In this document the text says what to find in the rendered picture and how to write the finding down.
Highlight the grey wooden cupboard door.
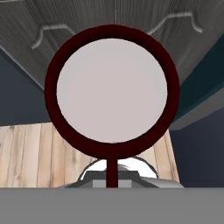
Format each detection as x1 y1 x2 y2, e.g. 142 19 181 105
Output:
115 0 224 86
0 0 117 89

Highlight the grey metal cupboard handle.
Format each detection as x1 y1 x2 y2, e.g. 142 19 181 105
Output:
146 10 205 36
30 23 77 50

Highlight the dark red mug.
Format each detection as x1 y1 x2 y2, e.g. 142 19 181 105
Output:
43 24 181 189

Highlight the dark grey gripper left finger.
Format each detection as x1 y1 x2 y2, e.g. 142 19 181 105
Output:
64 171 108 189

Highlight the white and black round thing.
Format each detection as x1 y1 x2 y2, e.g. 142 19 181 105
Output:
79 156 159 180

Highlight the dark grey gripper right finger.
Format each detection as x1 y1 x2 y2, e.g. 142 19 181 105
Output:
116 171 186 189

